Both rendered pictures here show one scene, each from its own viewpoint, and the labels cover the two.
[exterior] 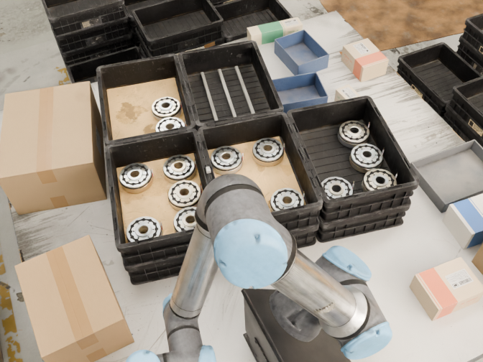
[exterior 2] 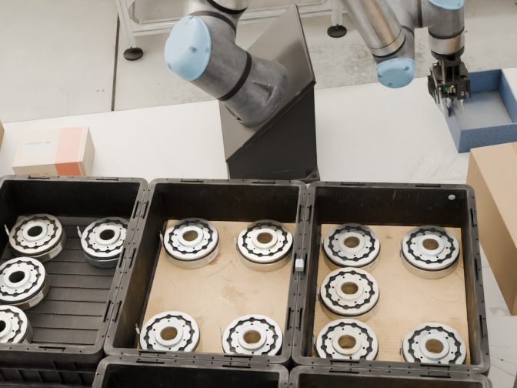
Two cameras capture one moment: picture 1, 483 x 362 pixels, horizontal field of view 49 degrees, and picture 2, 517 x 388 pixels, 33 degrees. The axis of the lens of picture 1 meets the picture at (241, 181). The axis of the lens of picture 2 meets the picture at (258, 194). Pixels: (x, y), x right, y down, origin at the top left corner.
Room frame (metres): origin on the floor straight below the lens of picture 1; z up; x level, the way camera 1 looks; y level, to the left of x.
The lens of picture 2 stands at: (1.91, 0.41, 2.06)
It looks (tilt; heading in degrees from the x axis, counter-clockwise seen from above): 45 degrees down; 203
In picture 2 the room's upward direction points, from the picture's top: 6 degrees counter-clockwise
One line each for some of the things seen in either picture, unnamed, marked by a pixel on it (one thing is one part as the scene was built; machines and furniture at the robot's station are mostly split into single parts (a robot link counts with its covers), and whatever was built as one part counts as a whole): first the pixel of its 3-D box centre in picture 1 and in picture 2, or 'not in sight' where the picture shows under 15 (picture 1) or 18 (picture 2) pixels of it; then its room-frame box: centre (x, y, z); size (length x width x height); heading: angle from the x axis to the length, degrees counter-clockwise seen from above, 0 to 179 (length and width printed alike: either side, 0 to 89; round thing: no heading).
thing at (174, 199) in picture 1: (184, 193); (349, 290); (1.00, 0.18, 0.86); 0.10 x 0.10 x 0.01
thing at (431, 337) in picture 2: (134, 174); (434, 346); (1.08, 0.34, 0.86); 0.05 x 0.05 x 0.01
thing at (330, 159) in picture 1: (346, 158); (53, 277); (1.11, -0.34, 0.87); 0.40 x 0.30 x 0.11; 12
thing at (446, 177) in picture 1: (458, 174); not in sight; (1.14, -0.75, 0.73); 0.27 x 0.20 x 0.05; 111
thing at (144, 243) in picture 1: (160, 185); (389, 271); (0.99, 0.24, 0.92); 0.40 x 0.30 x 0.02; 12
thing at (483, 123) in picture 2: not in sight; (480, 109); (0.32, 0.32, 0.74); 0.20 x 0.15 x 0.07; 23
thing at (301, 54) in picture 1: (300, 53); not in sight; (1.82, -0.27, 0.74); 0.20 x 0.15 x 0.07; 25
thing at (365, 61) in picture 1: (364, 59); not in sight; (1.76, -0.53, 0.74); 0.16 x 0.12 x 0.07; 22
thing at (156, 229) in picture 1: (143, 230); (430, 246); (0.87, 0.29, 0.86); 0.10 x 0.10 x 0.01
